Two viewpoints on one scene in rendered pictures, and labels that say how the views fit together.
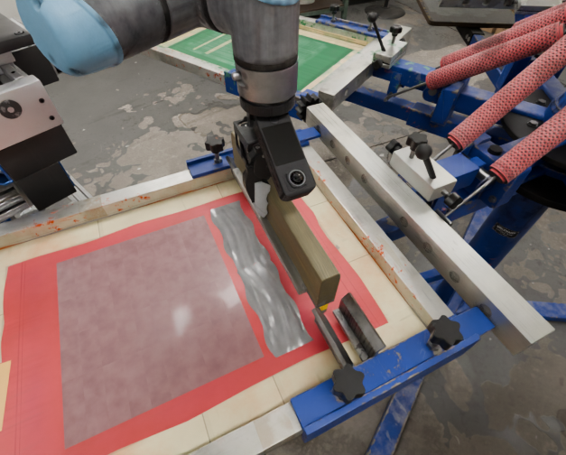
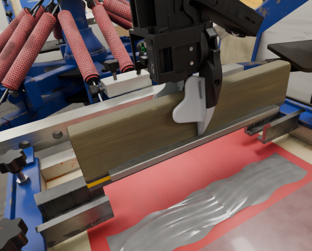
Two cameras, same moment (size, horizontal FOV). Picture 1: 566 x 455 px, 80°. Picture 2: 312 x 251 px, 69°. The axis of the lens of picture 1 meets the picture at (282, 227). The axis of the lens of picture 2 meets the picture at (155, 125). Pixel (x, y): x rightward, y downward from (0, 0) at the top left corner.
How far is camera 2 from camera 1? 59 cm
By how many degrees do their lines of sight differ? 65
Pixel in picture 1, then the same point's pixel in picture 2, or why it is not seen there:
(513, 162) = (127, 58)
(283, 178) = (252, 10)
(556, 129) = (117, 38)
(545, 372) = not seen: hidden behind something
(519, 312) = (228, 66)
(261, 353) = not seen: outside the picture
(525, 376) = not seen: hidden behind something
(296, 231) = (248, 74)
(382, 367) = (284, 108)
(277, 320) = (272, 172)
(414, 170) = (130, 78)
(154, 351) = not seen: outside the picture
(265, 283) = (238, 186)
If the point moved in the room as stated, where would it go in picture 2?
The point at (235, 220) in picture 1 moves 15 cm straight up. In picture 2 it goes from (148, 233) to (131, 155)
